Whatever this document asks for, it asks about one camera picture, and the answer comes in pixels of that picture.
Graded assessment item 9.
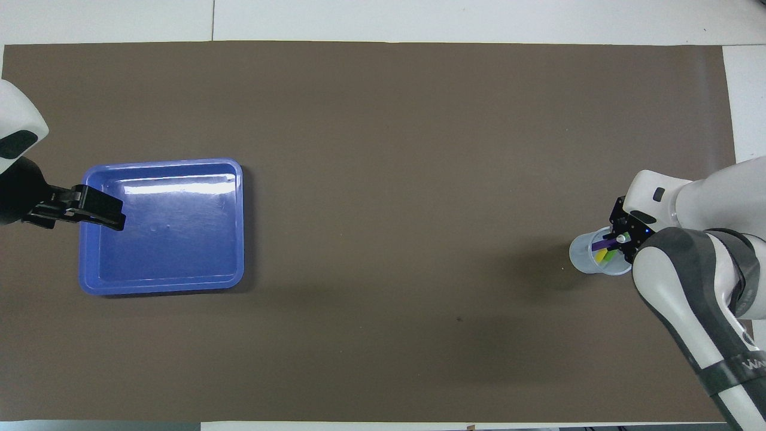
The brown table mat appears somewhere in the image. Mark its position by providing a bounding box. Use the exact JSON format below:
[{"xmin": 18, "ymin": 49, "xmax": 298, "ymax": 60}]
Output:
[{"xmin": 0, "ymin": 41, "xmax": 764, "ymax": 423}]

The translucent plastic cup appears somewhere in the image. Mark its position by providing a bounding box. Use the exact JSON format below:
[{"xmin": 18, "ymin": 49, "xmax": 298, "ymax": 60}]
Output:
[{"xmin": 569, "ymin": 226, "xmax": 635, "ymax": 276}]

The blue plastic tray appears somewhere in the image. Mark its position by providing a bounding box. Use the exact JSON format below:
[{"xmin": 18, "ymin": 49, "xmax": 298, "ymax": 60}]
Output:
[{"xmin": 79, "ymin": 158, "xmax": 245, "ymax": 296}]

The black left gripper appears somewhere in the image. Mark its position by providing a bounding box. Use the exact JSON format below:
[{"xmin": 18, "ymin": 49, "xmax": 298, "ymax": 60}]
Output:
[{"xmin": 0, "ymin": 157, "xmax": 126, "ymax": 232}]

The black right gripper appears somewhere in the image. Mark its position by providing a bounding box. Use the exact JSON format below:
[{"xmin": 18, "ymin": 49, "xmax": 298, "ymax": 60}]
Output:
[{"xmin": 606, "ymin": 196, "xmax": 656, "ymax": 265}]

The purple pen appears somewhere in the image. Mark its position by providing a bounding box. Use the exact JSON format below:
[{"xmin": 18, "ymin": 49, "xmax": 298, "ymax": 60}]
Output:
[{"xmin": 591, "ymin": 235, "xmax": 628, "ymax": 253}]

